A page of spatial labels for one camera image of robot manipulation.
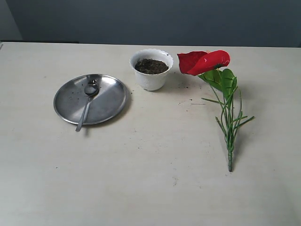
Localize stainless steel spork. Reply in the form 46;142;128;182
75;80;99;132

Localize red artificial anthurium flower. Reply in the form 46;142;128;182
177;50;255;172

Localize dark soil in pot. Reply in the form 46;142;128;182
135;59;169;74

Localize white plastic flower pot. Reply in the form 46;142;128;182
129;48;174;91

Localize round stainless steel plate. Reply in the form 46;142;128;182
54;74;129;126

